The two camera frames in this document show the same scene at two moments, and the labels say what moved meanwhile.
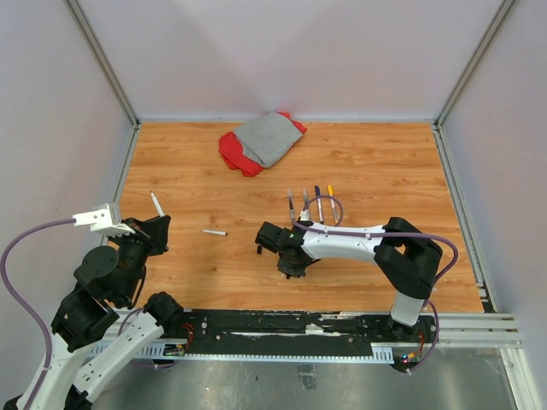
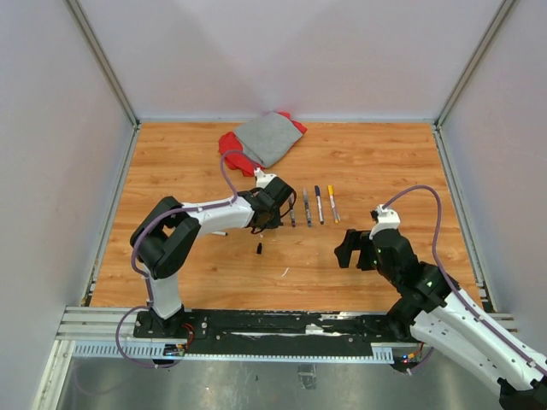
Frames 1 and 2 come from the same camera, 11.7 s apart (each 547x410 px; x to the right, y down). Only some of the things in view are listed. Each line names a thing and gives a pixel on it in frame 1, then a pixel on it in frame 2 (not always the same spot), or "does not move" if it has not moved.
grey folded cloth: x=267 y=137 does not move
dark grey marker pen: x=291 y=205 does not move
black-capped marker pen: x=320 y=215 does not move
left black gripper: x=155 y=232 to x=273 y=224
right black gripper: x=294 y=271 to x=354 y=240
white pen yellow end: x=330 y=189 does not move
